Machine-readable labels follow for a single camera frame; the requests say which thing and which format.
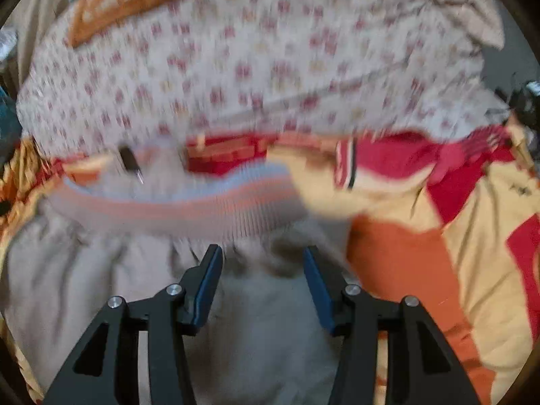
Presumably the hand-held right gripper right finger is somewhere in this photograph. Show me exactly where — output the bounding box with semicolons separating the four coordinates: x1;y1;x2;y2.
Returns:
304;245;482;405

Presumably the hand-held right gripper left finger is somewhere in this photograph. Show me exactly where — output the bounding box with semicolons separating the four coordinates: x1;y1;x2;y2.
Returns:
42;244;224;405

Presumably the beige zip jacket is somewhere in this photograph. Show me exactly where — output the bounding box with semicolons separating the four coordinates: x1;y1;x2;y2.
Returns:
6;143;380;405

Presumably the orange yellow printed blanket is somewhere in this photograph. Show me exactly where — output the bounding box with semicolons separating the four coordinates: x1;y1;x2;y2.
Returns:
0;129;540;405

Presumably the floral quilt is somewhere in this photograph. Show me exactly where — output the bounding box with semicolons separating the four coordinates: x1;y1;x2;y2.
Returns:
17;0;511;161

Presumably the dark teal object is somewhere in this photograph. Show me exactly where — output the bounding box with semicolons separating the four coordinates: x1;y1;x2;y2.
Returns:
0;86;23;163

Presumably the black electronic device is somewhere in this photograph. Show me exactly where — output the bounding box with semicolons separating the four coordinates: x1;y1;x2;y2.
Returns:
495;80;540;131

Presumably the beige curtain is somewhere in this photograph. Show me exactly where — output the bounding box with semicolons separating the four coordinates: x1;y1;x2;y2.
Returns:
6;0;74;89

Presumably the beige patterned cloth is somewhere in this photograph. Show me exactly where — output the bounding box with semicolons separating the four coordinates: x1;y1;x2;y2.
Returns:
422;0;507;49

